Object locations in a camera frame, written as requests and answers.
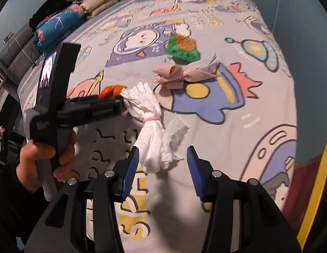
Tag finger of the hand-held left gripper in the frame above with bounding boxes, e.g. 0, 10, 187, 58
69, 95, 124, 105

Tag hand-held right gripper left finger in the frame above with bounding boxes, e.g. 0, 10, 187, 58
24, 147, 140, 253

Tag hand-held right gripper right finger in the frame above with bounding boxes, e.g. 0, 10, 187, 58
187, 146, 302, 253

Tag small orange wrapper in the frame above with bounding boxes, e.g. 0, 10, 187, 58
99, 85, 127, 100

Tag torn white tissue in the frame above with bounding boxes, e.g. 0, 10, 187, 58
162, 117, 191, 170

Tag white tissue bundle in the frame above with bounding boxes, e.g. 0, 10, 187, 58
119, 82, 167, 174

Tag green snack packet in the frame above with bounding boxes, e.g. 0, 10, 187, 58
164, 34, 201, 63

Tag yellow trash bin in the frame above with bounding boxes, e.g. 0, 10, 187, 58
296, 134, 327, 253

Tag person's left forearm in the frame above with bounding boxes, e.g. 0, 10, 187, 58
0, 161, 56, 253

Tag person's left hand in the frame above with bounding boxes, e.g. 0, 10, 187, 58
16, 131, 78, 193

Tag printed cartoon blanket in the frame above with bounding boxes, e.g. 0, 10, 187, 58
17, 0, 298, 253

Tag grey padded headboard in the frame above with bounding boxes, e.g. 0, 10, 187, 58
0, 0, 94, 81

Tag blue flamingo print pillow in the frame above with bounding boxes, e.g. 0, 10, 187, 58
33, 4, 85, 52

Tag black cloth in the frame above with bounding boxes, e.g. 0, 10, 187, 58
29, 0, 73, 32

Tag thin white cord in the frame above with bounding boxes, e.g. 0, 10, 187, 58
272, 0, 281, 33

